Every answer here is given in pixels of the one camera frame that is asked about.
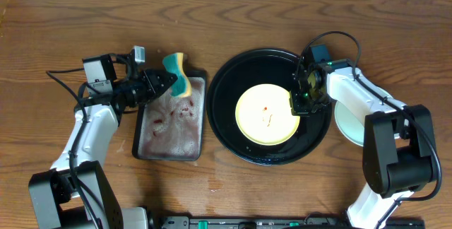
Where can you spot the yellow plate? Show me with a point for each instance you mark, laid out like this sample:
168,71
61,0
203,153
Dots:
263,115

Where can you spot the light blue plate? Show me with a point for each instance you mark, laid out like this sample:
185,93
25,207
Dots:
347,123

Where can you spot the black round tray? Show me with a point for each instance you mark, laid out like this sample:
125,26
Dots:
250,68

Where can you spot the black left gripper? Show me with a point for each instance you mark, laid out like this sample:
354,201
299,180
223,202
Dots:
149,86

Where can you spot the green yellow sponge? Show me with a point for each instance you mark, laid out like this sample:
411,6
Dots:
173,64

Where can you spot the black rectangular soapy tray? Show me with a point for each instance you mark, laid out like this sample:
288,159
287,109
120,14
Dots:
171,128

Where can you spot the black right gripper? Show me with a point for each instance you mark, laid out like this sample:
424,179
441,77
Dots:
296,108

